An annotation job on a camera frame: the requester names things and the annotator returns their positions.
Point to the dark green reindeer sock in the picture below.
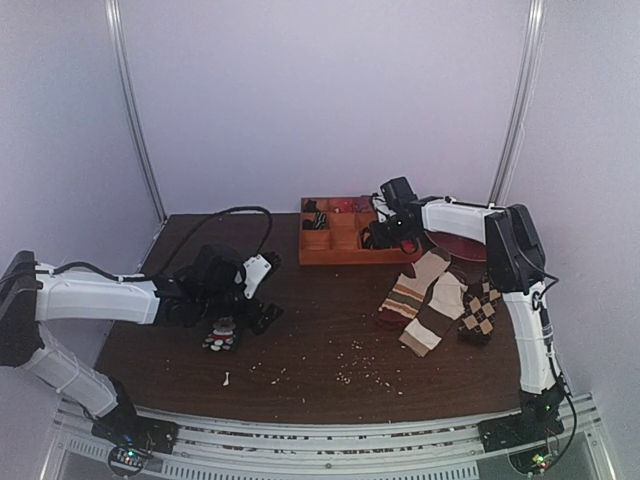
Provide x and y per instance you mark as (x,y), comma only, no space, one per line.
(225,335)

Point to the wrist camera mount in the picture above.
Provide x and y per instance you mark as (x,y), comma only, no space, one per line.
(255,270)
(381,208)

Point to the red rolled sock lower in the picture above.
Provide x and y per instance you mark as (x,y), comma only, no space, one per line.
(410,246)

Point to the brown beige argyle sock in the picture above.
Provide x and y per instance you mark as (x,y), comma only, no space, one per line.
(476,324)

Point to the black white rolled sock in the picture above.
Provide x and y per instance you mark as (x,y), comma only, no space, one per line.
(318,222)

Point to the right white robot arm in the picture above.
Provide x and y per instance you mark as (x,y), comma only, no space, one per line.
(515,261)

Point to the right aluminium frame post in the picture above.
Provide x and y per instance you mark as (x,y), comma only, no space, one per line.
(524,91)

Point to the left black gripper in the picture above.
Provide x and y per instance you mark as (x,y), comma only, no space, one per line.
(258,326)

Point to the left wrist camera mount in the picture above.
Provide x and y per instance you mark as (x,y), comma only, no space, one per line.
(255,270)

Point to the front aluminium rail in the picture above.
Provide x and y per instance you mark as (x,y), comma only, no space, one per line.
(209,448)

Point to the wooden compartment tray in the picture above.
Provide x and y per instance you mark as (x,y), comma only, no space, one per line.
(346,240)

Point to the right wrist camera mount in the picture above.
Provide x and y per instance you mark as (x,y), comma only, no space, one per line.
(381,208)

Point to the left aluminium frame post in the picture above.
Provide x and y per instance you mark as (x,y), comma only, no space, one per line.
(116,31)

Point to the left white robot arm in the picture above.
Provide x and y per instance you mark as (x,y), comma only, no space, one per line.
(33,294)

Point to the beige striped sock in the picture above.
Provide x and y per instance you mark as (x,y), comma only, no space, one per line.
(403,303)
(445,305)

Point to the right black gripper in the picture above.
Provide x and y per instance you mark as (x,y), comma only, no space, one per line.
(378,235)

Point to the red round plate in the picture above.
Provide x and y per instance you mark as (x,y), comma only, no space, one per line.
(458,246)

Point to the aluminium frame post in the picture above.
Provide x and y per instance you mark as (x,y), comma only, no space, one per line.
(116,31)
(524,91)

